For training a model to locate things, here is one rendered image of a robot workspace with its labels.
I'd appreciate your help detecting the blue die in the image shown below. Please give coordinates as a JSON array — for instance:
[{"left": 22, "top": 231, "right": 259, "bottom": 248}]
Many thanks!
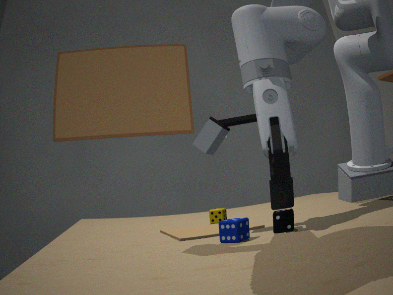
[{"left": 219, "top": 218, "right": 250, "bottom": 243}]

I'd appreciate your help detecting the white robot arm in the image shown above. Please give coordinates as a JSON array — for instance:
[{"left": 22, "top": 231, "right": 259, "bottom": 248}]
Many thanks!
[{"left": 193, "top": 0, "right": 393, "bottom": 172}]

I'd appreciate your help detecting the black die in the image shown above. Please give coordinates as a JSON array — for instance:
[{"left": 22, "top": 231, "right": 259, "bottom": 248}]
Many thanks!
[{"left": 273, "top": 209, "right": 294, "bottom": 233}]

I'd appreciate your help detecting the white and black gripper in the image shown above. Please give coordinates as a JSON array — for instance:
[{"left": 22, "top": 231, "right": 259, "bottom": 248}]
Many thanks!
[{"left": 243, "top": 76, "right": 298, "bottom": 210}]

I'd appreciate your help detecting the yellow die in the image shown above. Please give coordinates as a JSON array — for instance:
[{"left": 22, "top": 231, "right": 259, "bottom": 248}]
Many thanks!
[{"left": 209, "top": 208, "right": 227, "bottom": 224}]

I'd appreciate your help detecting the tan flat mat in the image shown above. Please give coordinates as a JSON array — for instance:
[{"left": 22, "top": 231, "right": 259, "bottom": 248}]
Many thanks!
[{"left": 160, "top": 223, "right": 265, "bottom": 241}]

